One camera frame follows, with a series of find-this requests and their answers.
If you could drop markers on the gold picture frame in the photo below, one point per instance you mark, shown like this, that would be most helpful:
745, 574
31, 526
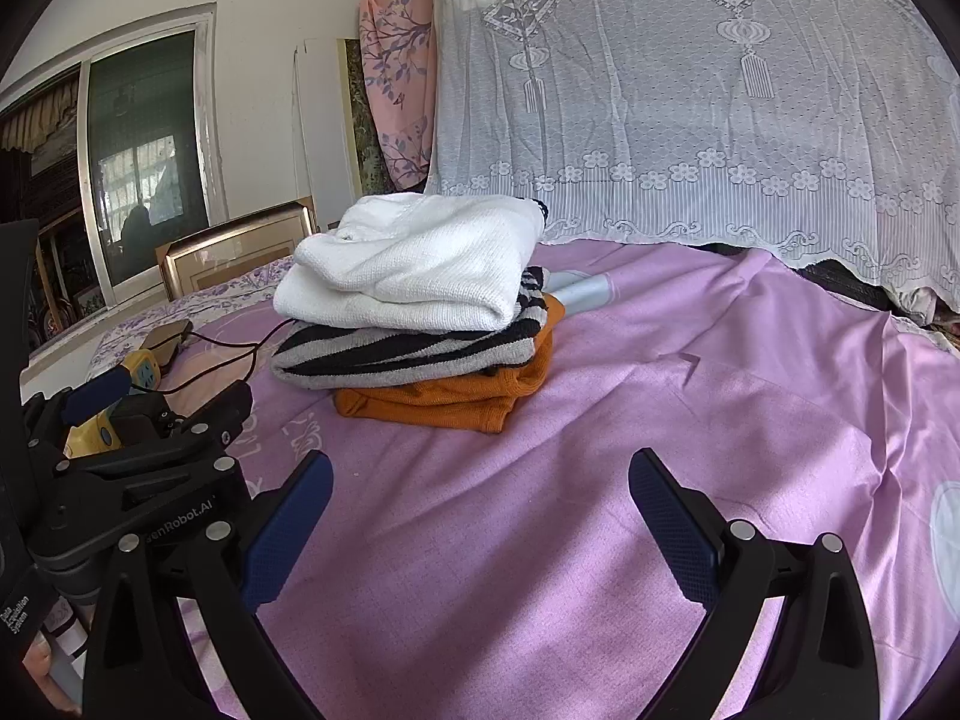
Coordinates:
225, 251

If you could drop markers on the brown power bank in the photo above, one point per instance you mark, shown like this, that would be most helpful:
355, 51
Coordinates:
165, 341

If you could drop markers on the orange garment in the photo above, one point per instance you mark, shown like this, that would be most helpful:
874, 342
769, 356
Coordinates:
450, 401

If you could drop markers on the dark green patterned panel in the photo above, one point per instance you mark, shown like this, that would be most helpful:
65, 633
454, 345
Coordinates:
367, 157

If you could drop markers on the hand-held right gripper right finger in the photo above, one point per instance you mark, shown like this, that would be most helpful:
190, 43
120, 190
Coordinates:
671, 532

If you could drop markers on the person's left hand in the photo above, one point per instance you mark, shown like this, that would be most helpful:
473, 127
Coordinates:
36, 664

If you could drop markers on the white sweater with black stripes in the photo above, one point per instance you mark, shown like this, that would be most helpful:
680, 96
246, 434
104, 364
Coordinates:
412, 262

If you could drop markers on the white lace cover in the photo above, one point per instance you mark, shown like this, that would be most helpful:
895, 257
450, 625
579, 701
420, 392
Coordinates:
675, 90

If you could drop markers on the yellow power strip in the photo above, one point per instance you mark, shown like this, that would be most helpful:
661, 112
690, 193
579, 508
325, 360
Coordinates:
146, 371

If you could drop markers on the dark cloth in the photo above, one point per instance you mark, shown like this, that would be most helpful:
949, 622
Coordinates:
847, 281

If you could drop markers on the black white striped garment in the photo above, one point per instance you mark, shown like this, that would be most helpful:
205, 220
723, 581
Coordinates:
420, 356

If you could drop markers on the pink floral cloth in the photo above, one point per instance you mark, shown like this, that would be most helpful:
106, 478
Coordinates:
397, 90

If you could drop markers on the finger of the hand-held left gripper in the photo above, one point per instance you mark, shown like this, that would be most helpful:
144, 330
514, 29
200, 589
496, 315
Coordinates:
97, 390
217, 405

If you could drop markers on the grey white cylinder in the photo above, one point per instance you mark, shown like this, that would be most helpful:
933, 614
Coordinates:
585, 292

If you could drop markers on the white leaning board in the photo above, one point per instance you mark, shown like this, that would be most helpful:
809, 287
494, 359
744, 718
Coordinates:
322, 127

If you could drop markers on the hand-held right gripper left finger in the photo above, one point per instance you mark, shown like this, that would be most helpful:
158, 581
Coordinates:
289, 532

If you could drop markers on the white framed window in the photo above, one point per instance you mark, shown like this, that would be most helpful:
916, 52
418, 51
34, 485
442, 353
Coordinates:
142, 127

